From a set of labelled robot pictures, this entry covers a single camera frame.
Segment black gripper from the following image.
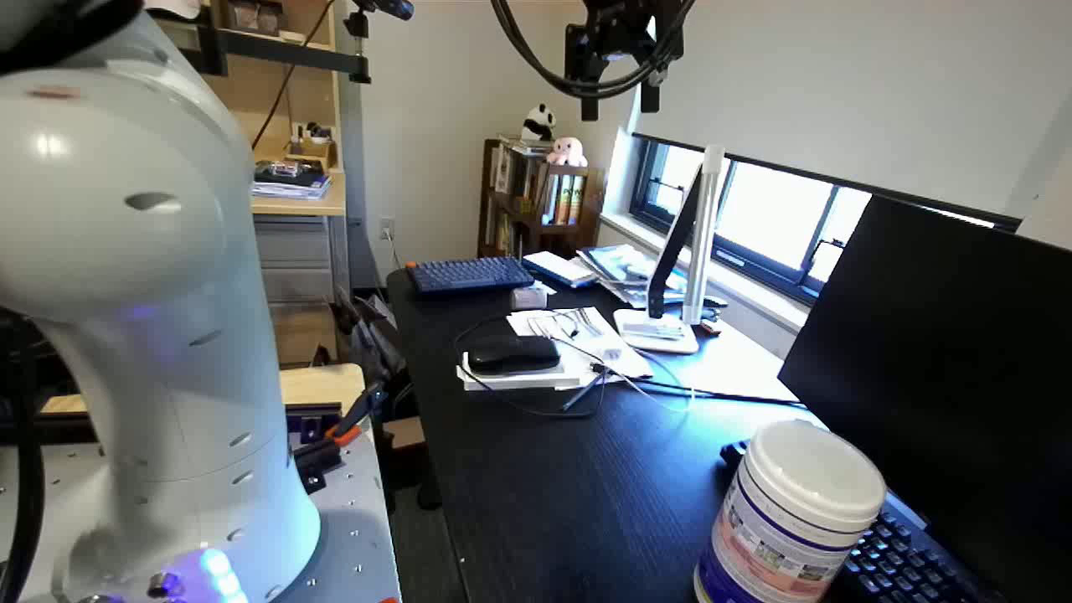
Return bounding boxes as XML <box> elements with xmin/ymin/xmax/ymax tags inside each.
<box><xmin>561</xmin><ymin>0</ymin><xmax>691</xmax><ymax>124</ymax></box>

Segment small white box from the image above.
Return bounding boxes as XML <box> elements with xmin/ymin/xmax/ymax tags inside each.
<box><xmin>509</xmin><ymin>283</ymin><xmax>559</xmax><ymax>312</ymax></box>

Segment white wipes bottle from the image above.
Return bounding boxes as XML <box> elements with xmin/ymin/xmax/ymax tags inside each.
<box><xmin>691</xmin><ymin>417</ymin><xmax>888</xmax><ymax>603</ymax></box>

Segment pink plush toy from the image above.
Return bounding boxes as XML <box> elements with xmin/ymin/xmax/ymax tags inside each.
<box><xmin>547</xmin><ymin>136</ymin><xmax>588</xmax><ymax>172</ymax></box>

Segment panda plush toy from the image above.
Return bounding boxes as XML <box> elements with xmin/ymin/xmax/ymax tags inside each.
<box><xmin>517</xmin><ymin>101</ymin><xmax>559</xmax><ymax>156</ymax></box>

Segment small wooden bookshelf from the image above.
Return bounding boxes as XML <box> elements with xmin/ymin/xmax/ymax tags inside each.
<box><xmin>475</xmin><ymin>136</ymin><xmax>607</xmax><ymax>262</ymax></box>

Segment white monitor on stand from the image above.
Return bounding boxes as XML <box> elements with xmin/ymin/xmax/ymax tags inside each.
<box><xmin>610</xmin><ymin>142</ymin><xmax>729</xmax><ymax>358</ymax></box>

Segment open magazine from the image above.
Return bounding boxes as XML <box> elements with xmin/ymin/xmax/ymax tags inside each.
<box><xmin>574</xmin><ymin>242</ymin><xmax>729</xmax><ymax>315</ymax></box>

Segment stack of white books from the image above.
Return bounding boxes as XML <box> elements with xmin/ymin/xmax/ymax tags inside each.
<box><xmin>522</xmin><ymin>249</ymin><xmax>598</xmax><ymax>293</ymax></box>

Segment black framed window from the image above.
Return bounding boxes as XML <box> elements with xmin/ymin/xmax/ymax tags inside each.
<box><xmin>625</xmin><ymin>132</ymin><xmax>1026</xmax><ymax>307</ymax></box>

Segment printed white papers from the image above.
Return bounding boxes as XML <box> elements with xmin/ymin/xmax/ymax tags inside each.
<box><xmin>501</xmin><ymin>306</ymin><xmax>652</xmax><ymax>383</ymax></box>

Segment white roller blind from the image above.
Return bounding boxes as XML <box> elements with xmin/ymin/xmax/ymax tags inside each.
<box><xmin>618</xmin><ymin>0</ymin><xmax>1072</xmax><ymax>256</ymax></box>

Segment grey metal pole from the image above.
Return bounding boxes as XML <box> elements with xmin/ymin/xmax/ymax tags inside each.
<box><xmin>335</xmin><ymin>12</ymin><xmax>382</xmax><ymax>294</ymax></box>

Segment black wallet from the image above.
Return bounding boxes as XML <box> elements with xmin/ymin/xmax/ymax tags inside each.
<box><xmin>464</xmin><ymin>333</ymin><xmax>561</xmax><ymax>379</ymax></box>

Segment large white paper sheet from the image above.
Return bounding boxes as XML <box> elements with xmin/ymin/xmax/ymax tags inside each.
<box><xmin>657</xmin><ymin>320</ymin><xmax>799</xmax><ymax>410</ymax></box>

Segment tall wooden shelf unit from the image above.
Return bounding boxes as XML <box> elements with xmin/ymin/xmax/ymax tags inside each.
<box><xmin>148</xmin><ymin>0</ymin><xmax>349</xmax><ymax>223</ymax></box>

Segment black mounting bar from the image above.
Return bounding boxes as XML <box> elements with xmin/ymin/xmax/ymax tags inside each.
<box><xmin>153</xmin><ymin>14</ymin><xmax>375</xmax><ymax>86</ymax></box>

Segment blue book stack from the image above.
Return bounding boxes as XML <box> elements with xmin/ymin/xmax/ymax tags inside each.
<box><xmin>250</xmin><ymin>157</ymin><xmax>335</xmax><ymax>204</ymax></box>

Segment white drawer cabinet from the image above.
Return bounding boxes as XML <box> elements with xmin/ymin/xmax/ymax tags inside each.
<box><xmin>250</xmin><ymin>210</ymin><xmax>338</xmax><ymax>312</ymax></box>

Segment light wooden board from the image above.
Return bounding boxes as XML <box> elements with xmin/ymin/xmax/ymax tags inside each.
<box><xmin>36</xmin><ymin>363</ymin><xmax>369</xmax><ymax>423</ymax></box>

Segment large black monitor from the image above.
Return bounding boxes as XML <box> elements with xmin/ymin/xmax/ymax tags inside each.
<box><xmin>777</xmin><ymin>196</ymin><xmax>1072</xmax><ymax>603</ymax></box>

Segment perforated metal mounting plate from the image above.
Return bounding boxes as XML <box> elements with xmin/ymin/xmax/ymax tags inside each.
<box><xmin>0</xmin><ymin>423</ymin><xmax>404</xmax><ymax>603</ymax></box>

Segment black keyboard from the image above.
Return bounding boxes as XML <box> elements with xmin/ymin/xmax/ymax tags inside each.
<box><xmin>717</xmin><ymin>435</ymin><xmax>990</xmax><ymax>603</ymax></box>

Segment black camera on pole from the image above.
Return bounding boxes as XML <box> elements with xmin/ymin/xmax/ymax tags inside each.
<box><xmin>341</xmin><ymin>0</ymin><xmax>419</xmax><ymax>42</ymax></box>

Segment red and black cable bundle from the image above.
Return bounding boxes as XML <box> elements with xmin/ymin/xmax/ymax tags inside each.
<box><xmin>285</xmin><ymin>379</ymin><xmax>392</xmax><ymax>495</ymax></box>

